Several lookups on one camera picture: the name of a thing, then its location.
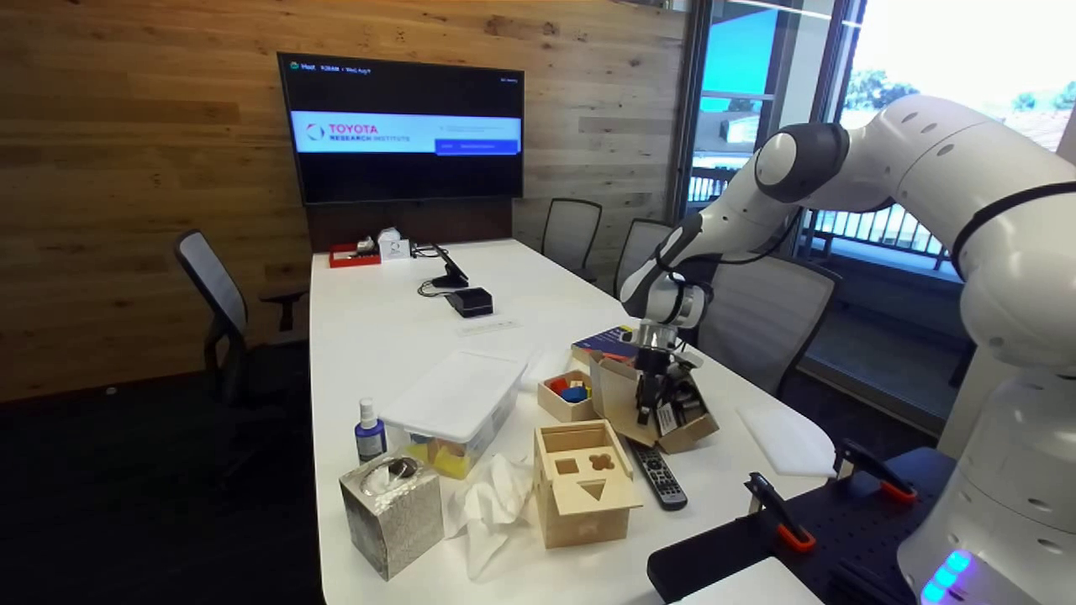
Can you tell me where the white tissue pack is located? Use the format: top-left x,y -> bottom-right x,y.
376,228 -> 410,261

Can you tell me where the left orange black clamp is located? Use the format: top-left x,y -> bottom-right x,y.
745,472 -> 818,556

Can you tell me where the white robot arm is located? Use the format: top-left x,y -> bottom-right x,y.
619,93 -> 1076,461

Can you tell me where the grey tissue box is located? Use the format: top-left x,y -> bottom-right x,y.
340,454 -> 445,580

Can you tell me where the wooden shape sorter box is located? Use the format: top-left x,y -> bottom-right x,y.
534,421 -> 639,548

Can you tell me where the office chair middle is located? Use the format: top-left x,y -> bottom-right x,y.
612,218 -> 669,288

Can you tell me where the crumpled white tissue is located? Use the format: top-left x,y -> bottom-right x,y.
448,454 -> 534,581

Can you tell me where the right orange black clamp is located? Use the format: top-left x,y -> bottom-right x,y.
832,440 -> 919,503

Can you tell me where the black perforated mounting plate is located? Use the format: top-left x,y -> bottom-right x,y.
646,474 -> 937,605

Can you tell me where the black silver remote control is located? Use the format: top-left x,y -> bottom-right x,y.
632,444 -> 687,511

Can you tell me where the small wooden toy tray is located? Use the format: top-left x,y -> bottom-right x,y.
537,371 -> 593,421

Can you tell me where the grey office chair left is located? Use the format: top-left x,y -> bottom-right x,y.
175,228 -> 307,406

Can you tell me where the black tablet stand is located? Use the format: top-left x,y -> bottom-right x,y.
418,246 -> 468,295

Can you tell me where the black conference phone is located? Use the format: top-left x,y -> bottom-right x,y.
448,288 -> 495,319

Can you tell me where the brown cardboard box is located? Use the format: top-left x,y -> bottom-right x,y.
589,360 -> 720,454

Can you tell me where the wall mounted tv screen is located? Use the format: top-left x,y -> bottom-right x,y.
278,53 -> 525,207

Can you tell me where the office chair far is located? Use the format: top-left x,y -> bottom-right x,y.
540,199 -> 602,276

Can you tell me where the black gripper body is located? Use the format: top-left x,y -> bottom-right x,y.
632,322 -> 705,436

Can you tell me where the clear plastic bag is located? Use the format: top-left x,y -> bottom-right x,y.
744,406 -> 832,477

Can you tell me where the blue hand sanitizer bottle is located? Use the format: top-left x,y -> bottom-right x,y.
353,405 -> 387,461

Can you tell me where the colourful wooden puzzle box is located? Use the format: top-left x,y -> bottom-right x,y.
571,325 -> 635,366

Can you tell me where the orange black clamp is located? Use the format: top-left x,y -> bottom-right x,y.
745,472 -> 818,556
832,440 -> 919,503

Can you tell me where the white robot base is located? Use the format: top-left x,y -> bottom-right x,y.
899,371 -> 1076,605

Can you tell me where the office chair near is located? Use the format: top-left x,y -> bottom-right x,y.
695,257 -> 838,394

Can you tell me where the red box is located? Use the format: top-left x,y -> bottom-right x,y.
328,241 -> 381,269

